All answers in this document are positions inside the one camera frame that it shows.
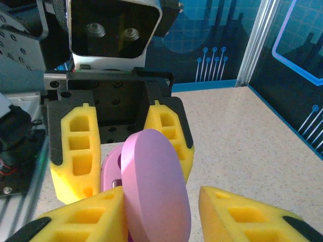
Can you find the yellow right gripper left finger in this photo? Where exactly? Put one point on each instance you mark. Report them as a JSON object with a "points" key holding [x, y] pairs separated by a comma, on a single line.
{"points": [[58, 227]]}

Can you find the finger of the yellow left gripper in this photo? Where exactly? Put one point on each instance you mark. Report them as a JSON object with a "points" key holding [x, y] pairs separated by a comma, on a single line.
{"points": [[181, 141], [63, 156]]}

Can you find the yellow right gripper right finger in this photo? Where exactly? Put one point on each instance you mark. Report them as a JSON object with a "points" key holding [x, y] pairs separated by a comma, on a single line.
{"points": [[219, 216]]}

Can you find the purple earbud charging case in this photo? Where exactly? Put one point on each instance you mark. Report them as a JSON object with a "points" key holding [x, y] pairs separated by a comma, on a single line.
{"points": [[151, 176]]}

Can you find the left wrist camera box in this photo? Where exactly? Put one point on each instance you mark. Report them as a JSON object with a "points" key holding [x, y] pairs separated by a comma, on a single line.
{"points": [[113, 25]]}

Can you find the aluminium frame post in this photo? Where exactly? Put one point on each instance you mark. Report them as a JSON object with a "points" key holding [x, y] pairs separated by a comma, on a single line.
{"points": [[255, 50]]}

